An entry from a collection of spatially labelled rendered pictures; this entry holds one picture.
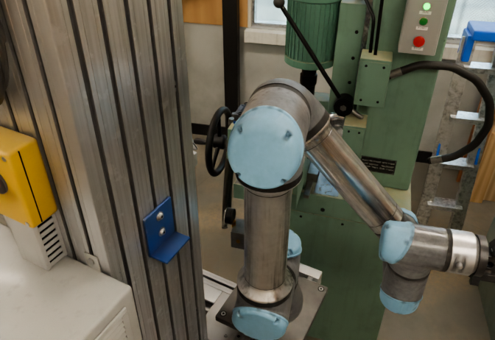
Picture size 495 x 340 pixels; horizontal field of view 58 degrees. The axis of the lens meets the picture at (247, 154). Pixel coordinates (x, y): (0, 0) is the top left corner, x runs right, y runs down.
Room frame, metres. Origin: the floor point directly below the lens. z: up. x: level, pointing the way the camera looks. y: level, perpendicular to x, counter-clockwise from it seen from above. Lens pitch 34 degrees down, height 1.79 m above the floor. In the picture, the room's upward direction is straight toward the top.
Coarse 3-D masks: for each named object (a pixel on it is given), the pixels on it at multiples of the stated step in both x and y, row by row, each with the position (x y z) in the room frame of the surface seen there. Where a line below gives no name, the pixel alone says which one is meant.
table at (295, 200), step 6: (306, 168) 1.28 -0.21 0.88; (234, 186) 1.16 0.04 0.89; (240, 186) 1.15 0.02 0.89; (300, 186) 1.16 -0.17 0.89; (234, 192) 1.16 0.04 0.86; (240, 192) 1.15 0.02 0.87; (300, 192) 1.17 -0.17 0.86; (240, 198) 1.15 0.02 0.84; (294, 198) 1.10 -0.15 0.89; (294, 204) 1.10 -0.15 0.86
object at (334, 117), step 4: (332, 116) 1.30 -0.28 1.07; (336, 116) 1.30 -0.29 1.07; (340, 116) 1.30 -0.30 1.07; (344, 116) 1.29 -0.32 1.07; (332, 120) 1.30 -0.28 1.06; (336, 120) 1.30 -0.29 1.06; (340, 120) 1.30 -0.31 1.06; (344, 120) 1.29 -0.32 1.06; (332, 124) 1.30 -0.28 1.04; (336, 124) 1.30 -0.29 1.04; (340, 124) 1.30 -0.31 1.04; (336, 128) 1.30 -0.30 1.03; (340, 128) 1.29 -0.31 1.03; (340, 132) 1.29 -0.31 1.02
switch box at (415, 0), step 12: (408, 0) 1.23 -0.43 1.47; (420, 0) 1.22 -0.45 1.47; (432, 0) 1.21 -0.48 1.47; (444, 0) 1.20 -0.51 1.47; (408, 12) 1.22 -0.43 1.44; (432, 12) 1.21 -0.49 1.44; (444, 12) 1.20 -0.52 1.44; (408, 24) 1.22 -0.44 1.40; (432, 24) 1.20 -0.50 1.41; (408, 36) 1.22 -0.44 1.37; (432, 36) 1.20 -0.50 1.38; (408, 48) 1.22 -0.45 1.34; (432, 48) 1.20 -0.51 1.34
